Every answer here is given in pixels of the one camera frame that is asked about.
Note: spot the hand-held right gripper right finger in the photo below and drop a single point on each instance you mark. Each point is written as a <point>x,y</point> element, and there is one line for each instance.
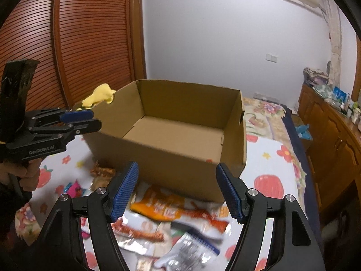
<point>230,194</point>

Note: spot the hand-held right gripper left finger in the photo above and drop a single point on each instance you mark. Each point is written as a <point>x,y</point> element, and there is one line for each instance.
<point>124,193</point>

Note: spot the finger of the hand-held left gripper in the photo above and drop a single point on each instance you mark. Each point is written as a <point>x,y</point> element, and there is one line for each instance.
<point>87,125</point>
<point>80,115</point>

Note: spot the brown clear snack packet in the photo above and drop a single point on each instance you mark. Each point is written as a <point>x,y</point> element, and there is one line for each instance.
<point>103,172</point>

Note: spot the orange chicken feet snack packet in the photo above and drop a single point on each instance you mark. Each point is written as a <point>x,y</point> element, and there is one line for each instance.
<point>169,207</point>

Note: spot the brown cardboard box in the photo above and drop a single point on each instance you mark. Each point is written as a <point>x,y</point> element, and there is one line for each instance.
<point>174,135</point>

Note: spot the person's left hand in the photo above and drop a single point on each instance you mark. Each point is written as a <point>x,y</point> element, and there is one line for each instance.
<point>29,175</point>

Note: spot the white red-stick snack packet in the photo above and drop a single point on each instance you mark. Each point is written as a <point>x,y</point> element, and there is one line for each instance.
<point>138,233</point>

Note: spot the white fruit printed blanket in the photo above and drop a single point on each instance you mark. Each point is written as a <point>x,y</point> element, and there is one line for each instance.
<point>270,169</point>

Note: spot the small colourful snack packet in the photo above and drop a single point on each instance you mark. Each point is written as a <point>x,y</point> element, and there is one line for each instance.
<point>74,190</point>

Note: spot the silver blue-striped snack packet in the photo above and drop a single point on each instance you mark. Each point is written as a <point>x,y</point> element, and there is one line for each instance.
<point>191,248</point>

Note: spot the wooden louvered wardrobe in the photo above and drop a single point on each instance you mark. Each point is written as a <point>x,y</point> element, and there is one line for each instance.
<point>84,34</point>

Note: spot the floral bed sheet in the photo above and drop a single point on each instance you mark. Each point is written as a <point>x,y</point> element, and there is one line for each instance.
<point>265,115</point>

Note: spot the blue cloth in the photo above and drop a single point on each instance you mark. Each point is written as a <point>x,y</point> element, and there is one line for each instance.
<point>304,131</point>

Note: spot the wooden door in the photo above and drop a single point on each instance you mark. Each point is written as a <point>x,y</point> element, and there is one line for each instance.
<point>138,34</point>

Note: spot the floral cloth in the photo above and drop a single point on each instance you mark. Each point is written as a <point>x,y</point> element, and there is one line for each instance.
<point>26,221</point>

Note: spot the wooden cabinet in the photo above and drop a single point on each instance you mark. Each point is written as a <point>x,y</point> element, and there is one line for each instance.
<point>332,146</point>

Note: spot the stack of printed cloths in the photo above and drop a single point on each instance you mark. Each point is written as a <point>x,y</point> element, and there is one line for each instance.
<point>316,76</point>

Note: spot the blue white box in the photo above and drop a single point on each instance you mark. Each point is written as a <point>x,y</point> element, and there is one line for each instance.
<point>339,93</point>

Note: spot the white lace curtain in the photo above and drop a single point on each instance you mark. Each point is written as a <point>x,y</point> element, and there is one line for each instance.
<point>335,42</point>

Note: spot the white wall switch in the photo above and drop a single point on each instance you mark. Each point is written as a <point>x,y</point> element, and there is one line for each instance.
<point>272,57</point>

